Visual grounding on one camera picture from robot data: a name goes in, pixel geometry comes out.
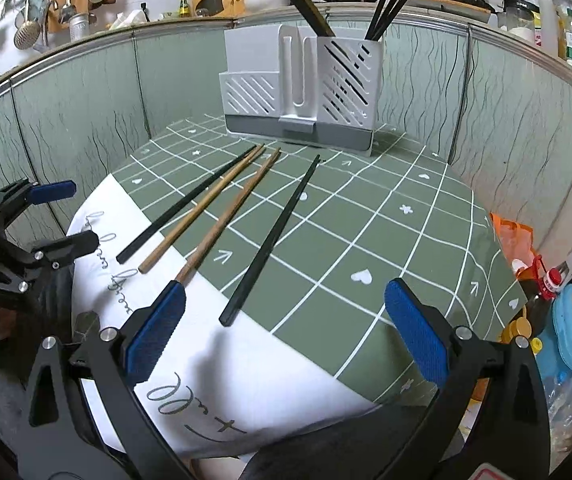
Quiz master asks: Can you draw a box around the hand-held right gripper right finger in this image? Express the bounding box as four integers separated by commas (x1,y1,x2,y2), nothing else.
384,278,552,480

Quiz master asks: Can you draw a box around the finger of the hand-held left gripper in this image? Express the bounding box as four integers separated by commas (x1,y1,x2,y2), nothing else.
0,179,77,226
0,232,97,291

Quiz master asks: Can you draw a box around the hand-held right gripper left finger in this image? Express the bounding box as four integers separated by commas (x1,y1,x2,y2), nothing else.
28,280,189,480

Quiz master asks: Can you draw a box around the wooden chopstick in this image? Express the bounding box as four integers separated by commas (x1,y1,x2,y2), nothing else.
175,147,283,286
138,144,267,275

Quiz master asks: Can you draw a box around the black chopstick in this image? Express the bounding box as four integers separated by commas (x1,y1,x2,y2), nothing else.
365,0,395,41
280,0,323,37
116,145,258,265
371,0,405,41
295,0,337,39
219,155,321,328
377,0,415,42

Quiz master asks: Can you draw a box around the white utensil holder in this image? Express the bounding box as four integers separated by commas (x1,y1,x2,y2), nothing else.
219,24,384,157

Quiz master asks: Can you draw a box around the green wavy cabinet door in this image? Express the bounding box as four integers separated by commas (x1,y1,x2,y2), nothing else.
448,22,572,251
10,27,151,186
366,2,472,163
133,22,239,141

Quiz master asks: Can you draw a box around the yellow-capped bottle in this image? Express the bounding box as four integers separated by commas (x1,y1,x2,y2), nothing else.
498,317,543,357

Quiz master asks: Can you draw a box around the green grid tablecloth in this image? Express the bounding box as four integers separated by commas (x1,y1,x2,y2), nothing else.
68,112,529,461

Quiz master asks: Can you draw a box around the orange plastic bag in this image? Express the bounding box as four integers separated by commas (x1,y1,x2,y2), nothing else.
490,212,535,281

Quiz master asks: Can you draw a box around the red-capped sauce bottle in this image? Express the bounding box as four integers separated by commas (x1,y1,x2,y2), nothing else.
516,255,568,321

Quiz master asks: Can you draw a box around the metal skimmer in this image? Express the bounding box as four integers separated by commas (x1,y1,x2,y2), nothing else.
13,0,49,51

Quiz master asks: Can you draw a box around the metal cup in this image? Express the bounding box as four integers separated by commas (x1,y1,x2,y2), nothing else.
68,12,91,42

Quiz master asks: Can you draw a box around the yellow countertop appliance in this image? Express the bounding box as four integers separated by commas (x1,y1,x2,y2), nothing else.
192,0,245,19

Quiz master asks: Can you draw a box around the wooden cutting board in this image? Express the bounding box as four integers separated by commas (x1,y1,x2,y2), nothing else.
411,0,497,14

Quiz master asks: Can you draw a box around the white squeeze bottle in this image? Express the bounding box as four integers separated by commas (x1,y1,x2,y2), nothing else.
536,0,562,59

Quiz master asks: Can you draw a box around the black electric appliance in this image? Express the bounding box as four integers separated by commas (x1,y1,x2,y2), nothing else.
502,0,542,26

